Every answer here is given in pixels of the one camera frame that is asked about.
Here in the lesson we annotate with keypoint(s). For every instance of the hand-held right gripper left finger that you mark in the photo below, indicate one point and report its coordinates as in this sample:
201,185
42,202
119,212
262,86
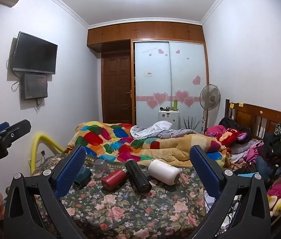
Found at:
70,170

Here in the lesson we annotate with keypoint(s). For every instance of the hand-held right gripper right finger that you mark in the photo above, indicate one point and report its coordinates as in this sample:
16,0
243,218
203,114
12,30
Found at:
205,174

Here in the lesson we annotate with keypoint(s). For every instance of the teal cup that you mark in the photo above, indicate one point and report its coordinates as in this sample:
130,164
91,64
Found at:
83,176

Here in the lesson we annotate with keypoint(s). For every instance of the clear glass cup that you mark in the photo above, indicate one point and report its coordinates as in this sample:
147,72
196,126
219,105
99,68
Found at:
101,164

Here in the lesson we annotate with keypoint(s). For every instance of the white cup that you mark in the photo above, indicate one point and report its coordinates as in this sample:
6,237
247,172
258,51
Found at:
162,172

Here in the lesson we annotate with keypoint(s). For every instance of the red bottle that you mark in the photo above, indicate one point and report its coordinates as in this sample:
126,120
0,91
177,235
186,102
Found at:
114,179

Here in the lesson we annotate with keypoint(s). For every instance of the black bottle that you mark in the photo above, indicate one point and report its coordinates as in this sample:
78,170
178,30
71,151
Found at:
138,175

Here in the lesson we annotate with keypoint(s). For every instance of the yellow padded tube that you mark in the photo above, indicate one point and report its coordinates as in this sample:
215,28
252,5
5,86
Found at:
39,139

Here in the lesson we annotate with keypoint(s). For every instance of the pink garment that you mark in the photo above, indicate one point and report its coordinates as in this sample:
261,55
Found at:
216,130

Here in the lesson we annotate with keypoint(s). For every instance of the red plush toy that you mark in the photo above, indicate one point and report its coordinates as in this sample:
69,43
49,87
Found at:
233,137

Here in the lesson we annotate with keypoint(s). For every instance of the purple clothing pile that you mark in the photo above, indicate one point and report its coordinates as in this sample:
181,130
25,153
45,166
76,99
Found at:
247,151

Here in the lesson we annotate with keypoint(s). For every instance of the colourful patchwork quilt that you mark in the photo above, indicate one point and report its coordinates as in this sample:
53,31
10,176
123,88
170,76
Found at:
110,139

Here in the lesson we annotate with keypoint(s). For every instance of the dried twig decoration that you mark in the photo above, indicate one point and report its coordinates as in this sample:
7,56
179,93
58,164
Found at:
192,124

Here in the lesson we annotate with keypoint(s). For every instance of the black bag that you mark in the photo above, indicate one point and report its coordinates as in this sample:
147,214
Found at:
228,123

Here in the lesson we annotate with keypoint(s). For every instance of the small white cabinet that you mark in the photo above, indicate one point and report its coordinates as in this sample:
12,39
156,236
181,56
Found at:
168,120

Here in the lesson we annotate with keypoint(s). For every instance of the grey white checked cloth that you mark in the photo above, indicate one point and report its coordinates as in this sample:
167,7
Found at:
155,128

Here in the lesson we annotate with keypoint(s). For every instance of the green bottle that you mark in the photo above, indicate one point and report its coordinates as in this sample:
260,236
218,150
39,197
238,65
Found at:
175,105

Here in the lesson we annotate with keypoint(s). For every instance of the standing fan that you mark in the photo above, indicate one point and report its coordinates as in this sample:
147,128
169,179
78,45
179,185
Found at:
210,97

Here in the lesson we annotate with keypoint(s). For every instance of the black clothing pile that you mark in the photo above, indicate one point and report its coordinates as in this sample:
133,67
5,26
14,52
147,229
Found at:
278,148

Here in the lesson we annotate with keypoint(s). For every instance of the floral blanket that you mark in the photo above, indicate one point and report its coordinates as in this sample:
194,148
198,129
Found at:
135,214

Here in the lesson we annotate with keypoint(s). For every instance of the wooden bed headboard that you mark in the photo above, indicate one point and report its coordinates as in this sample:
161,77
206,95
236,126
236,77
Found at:
260,115

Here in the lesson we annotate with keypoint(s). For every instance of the brown wooden door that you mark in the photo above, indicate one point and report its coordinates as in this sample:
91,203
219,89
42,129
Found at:
116,89

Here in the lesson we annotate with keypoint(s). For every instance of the frosted sliding wardrobe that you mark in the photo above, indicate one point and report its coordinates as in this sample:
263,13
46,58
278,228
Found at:
170,79

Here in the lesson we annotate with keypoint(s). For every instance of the wooden overhead cupboard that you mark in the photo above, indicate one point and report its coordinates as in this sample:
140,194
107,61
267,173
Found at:
145,31

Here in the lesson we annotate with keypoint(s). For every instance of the small grey wall monitor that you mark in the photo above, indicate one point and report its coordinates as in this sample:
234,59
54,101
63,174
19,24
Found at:
33,86

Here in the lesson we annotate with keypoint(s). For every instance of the black wall television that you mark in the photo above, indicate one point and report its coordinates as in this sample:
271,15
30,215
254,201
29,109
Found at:
34,53

